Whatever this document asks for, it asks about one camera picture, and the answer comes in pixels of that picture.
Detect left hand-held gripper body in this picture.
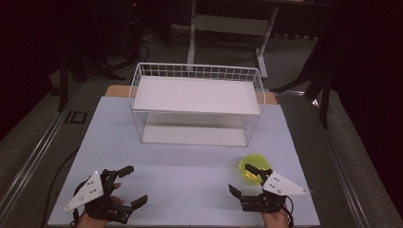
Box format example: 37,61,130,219
63,169,134,224

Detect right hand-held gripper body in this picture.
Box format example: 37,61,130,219
240,168,310,213

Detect green plastic bowl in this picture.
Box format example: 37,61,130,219
239,153,274,186

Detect person's left hand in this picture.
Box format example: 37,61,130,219
75,181,126,228

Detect person's right hand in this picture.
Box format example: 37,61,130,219
260,206,291,228

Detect yellow food pieces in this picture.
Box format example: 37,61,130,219
244,170,259,183

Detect light blue table sheet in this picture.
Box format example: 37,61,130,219
47,96,321,228

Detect black metal stand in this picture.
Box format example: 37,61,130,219
271,47,337,130
56,47,126,112

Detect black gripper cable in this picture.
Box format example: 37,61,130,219
282,195,296,228

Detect black floor cable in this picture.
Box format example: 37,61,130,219
40,146,80,228

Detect metal floor rail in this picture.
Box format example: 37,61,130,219
311,98,373,228
0,81,84,217

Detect white wire shelf rack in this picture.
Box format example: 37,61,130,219
128,62,267,148

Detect black cable bundle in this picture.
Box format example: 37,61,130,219
122,6,150,66

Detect white metal table frame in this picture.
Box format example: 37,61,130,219
185,0,280,81

